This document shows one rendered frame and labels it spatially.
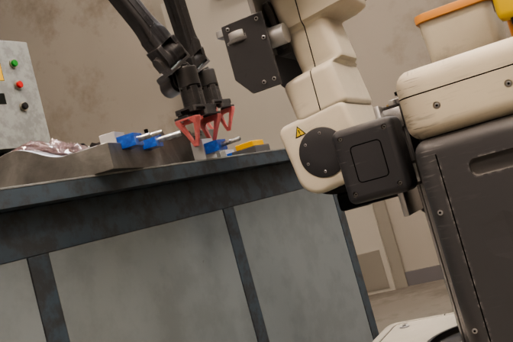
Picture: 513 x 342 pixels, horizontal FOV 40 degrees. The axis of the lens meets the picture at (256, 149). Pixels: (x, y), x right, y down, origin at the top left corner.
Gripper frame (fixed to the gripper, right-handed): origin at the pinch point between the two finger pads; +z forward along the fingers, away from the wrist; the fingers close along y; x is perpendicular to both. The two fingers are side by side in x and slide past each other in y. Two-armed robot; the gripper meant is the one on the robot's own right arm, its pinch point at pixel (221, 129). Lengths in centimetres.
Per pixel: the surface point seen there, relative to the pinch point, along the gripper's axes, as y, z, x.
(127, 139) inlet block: 77, 6, 29
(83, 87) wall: -175, -84, -221
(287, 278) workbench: 16, 48, 19
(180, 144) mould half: 45.5, 6.2, 17.4
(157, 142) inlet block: 65, 7, 27
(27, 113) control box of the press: 14, -27, -70
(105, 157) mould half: 84, 9, 28
